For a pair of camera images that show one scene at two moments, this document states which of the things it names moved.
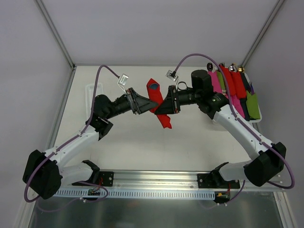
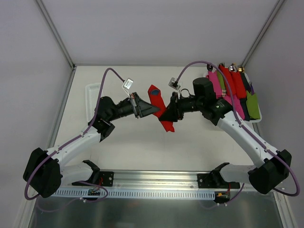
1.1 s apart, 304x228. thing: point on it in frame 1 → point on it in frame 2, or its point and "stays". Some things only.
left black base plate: (106, 178) stays
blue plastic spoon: (154, 86) → (155, 92)
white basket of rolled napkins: (243, 94) stays
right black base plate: (211, 180) stays
